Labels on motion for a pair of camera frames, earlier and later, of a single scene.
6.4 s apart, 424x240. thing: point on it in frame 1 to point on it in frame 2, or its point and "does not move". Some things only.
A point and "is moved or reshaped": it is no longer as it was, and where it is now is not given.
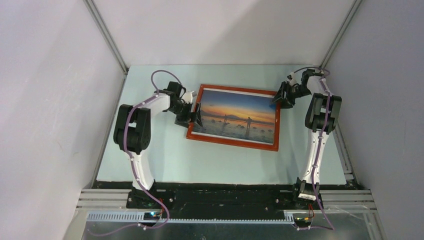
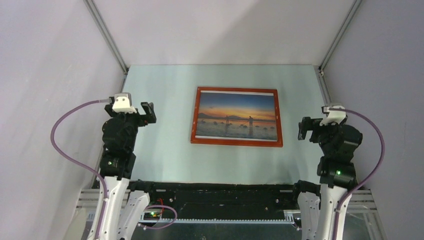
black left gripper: (185, 120) to (141, 118)
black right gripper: (288, 102) to (308, 123)
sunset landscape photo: (247, 115) does not move
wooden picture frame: (237, 116) is moved or reshaped
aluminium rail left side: (97, 17) does not move
